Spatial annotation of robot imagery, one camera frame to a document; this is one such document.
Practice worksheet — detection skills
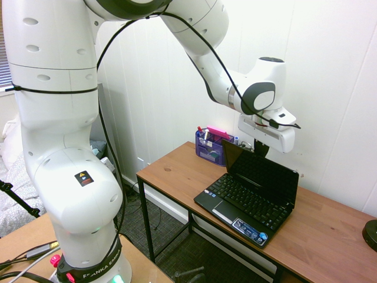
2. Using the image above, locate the grey cable adapter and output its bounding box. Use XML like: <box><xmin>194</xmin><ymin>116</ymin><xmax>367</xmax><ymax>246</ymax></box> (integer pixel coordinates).
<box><xmin>25</xmin><ymin>242</ymin><xmax>60</xmax><ymax>260</ymax></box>

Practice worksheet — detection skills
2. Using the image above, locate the pink sticky note block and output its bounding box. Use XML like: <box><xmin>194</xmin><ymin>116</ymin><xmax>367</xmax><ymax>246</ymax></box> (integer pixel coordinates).
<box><xmin>206</xmin><ymin>126</ymin><xmax>230</xmax><ymax>141</ymax></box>

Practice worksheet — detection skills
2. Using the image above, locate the black netbook laptop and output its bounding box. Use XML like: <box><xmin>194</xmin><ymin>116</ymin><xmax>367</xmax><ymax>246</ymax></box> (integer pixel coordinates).
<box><xmin>193</xmin><ymin>139</ymin><xmax>300</xmax><ymax>250</ymax></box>

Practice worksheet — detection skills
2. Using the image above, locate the wooden desk with black frame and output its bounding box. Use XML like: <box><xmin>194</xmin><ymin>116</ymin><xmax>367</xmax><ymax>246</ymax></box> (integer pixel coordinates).
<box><xmin>136</xmin><ymin>141</ymin><xmax>377</xmax><ymax>283</ymax></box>

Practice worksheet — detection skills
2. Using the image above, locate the black tripod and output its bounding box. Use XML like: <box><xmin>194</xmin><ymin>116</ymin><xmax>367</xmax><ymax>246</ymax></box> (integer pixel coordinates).
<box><xmin>0</xmin><ymin>179</ymin><xmax>41</xmax><ymax>219</ymax></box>

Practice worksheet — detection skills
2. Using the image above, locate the window blind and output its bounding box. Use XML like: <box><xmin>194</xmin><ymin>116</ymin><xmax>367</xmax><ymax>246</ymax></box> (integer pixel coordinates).
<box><xmin>0</xmin><ymin>28</ymin><xmax>11</xmax><ymax>91</ymax></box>

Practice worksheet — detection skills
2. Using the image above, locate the black cable tie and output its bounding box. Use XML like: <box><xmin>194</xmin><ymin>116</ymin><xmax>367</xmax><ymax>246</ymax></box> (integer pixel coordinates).
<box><xmin>5</xmin><ymin>84</ymin><xmax>99</xmax><ymax>96</ymax></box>

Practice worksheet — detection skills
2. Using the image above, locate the black round lamp base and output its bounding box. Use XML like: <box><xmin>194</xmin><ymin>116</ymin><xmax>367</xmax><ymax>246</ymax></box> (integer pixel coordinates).
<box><xmin>361</xmin><ymin>219</ymin><xmax>377</xmax><ymax>253</ymax></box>

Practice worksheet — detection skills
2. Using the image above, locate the teal cloth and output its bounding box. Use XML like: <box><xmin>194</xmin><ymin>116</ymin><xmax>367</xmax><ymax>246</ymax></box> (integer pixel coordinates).
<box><xmin>89</xmin><ymin>139</ymin><xmax>107</xmax><ymax>160</ymax></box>

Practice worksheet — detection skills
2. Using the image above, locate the blue mesh desk organizer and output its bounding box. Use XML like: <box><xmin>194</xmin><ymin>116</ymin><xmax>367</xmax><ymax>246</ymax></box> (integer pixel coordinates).
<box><xmin>195</xmin><ymin>127</ymin><xmax>235</xmax><ymax>167</ymax></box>

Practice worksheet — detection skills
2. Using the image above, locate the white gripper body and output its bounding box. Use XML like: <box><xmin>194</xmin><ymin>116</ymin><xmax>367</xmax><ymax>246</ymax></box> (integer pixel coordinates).
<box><xmin>237</xmin><ymin>113</ymin><xmax>296</xmax><ymax>154</ymax></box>

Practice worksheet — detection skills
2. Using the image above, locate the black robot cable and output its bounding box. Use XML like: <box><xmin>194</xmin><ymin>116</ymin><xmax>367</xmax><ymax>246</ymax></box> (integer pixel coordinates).
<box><xmin>95</xmin><ymin>11</ymin><xmax>302</xmax><ymax>251</ymax></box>

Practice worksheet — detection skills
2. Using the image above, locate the white patterned bed quilt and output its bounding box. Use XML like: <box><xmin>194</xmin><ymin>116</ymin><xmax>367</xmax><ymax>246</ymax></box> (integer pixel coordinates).
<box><xmin>0</xmin><ymin>116</ymin><xmax>47</xmax><ymax>238</ymax></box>

